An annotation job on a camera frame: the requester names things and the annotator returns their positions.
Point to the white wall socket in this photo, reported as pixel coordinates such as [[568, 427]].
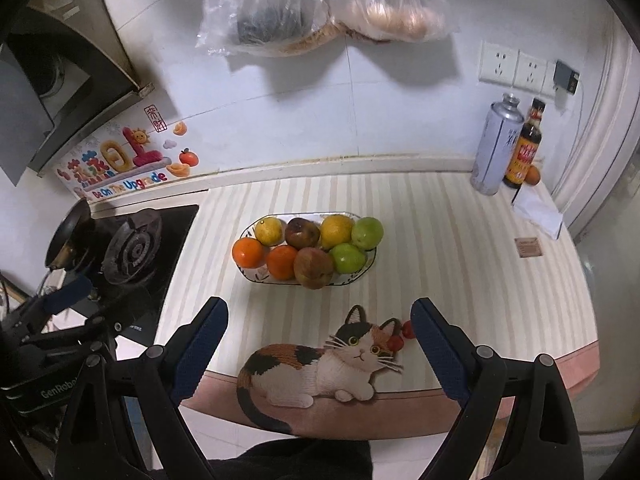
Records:
[[497, 62], [535, 74]]

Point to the white folded tissue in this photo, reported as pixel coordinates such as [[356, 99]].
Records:
[[537, 210]]

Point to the dark sauce bottle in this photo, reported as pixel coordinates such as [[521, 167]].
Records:
[[524, 155]]

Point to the orange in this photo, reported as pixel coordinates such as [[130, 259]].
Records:
[[282, 261], [248, 252]]

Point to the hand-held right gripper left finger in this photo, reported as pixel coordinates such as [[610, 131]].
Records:
[[200, 350]]

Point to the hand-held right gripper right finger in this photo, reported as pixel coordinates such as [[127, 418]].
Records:
[[440, 350]]

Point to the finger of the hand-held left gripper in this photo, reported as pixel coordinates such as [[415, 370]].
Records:
[[65, 295], [70, 332]]

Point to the brown pear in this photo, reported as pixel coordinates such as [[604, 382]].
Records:
[[313, 267]]

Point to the patterned white oval plate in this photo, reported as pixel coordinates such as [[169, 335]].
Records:
[[250, 272]]

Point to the black frying pan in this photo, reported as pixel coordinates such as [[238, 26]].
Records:
[[67, 230]]

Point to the black plug-in charger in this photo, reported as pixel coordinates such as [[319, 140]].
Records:
[[566, 77]]

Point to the yellow-green citrus fruit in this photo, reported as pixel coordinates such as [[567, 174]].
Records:
[[270, 230]]

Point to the plastic bag with eggs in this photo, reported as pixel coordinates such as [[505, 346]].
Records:
[[390, 10]]

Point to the colourful wall sticker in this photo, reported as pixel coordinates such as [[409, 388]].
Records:
[[125, 160]]

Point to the yellow lemon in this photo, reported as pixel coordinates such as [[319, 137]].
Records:
[[336, 230]]

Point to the striped cat print mat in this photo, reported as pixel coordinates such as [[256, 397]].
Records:
[[450, 250]]

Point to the small brown square card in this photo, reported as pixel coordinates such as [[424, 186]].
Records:
[[527, 247]]

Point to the dark brown apple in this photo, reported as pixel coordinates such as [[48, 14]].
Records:
[[302, 232]]

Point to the black range hood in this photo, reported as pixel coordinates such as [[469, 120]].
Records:
[[65, 75]]

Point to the small brown egg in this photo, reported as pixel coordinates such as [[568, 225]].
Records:
[[533, 175]]

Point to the plastic bag with dark contents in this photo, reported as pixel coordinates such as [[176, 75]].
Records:
[[265, 15]]

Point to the black gas stove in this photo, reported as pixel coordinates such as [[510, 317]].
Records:
[[170, 245]]

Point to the green apple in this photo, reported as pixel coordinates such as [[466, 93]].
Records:
[[348, 257], [367, 232]]

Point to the silver spray can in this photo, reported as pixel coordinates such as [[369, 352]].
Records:
[[495, 150]]

